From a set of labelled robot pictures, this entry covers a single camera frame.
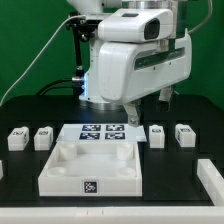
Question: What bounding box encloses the white obstacle piece left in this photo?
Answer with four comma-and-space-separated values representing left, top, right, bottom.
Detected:
0, 160, 3, 181

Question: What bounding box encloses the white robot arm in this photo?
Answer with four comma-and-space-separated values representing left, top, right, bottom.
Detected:
67, 0, 192, 127

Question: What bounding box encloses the white square tabletop part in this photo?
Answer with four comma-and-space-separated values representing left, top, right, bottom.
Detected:
38, 141, 142, 197

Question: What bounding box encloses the grey cable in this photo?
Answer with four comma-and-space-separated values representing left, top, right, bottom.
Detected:
0, 14, 86, 107

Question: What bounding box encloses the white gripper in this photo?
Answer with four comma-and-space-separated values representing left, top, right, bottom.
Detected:
98, 34, 192, 127

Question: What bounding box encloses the black cable at base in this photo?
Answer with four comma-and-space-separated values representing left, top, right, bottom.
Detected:
35, 77, 83, 96

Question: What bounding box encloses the white obstacle wall right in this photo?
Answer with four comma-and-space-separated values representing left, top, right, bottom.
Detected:
197, 159, 224, 207

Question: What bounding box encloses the white front rail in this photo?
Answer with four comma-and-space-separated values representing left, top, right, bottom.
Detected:
0, 206, 224, 224

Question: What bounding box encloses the tag sheet with markers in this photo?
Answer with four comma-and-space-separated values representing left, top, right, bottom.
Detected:
57, 124, 147, 142

